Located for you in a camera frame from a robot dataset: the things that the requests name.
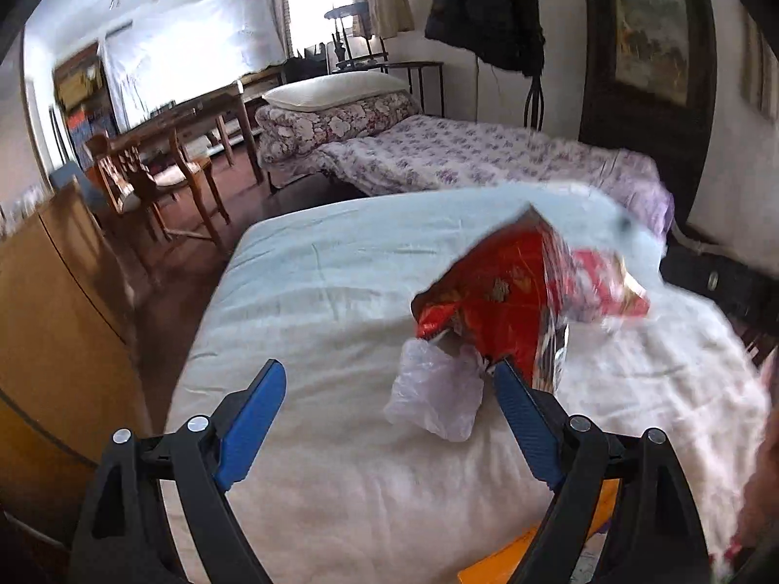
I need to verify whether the red silver snack bag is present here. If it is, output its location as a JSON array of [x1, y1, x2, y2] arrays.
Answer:
[[410, 207, 575, 393]]

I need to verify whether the black hanging jacket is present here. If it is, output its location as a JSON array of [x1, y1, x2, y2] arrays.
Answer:
[[424, 0, 544, 78]]

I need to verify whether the bookshelf with boxes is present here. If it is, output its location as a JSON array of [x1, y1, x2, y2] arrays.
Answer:
[[53, 42, 117, 170]]

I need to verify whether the clear plastic bag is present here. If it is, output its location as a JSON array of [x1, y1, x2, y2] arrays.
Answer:
[[383, 339, 486, 443]]

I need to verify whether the orange striped medicine box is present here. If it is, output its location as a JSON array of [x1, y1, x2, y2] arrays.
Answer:
[[455, 477, 622, 584]]

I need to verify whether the purple floral bed cover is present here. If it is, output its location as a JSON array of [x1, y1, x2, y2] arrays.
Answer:
[[312, 115, 675, 237]]

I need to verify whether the wooden sideboard cabinet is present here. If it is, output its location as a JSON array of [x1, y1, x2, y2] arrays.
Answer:
[[0, 184, 152, 543]]

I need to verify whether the white window curtain sheet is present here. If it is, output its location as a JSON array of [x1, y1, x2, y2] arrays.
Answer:
[[99, 0, 286, 132]]

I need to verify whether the dark framed painting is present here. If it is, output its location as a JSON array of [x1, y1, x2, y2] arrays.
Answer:
[[578, 0, 717, 221]]

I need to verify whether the red clear plastic wrapper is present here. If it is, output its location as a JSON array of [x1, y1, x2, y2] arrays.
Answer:
[[565, 248, 649, 323]]

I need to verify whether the floral folded quilt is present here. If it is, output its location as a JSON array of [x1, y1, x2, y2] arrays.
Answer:
[[255, 92, 421, 164]]

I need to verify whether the wooden chair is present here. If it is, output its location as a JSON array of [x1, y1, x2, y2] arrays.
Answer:
[[85, 130, 231, 253]]

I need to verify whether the white pillow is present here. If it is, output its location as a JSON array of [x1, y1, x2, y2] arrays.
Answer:
[[261, 71, 408, 112]]

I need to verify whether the dark wooden table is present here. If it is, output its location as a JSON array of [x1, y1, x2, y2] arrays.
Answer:
[[108, 80, 265, 186]]

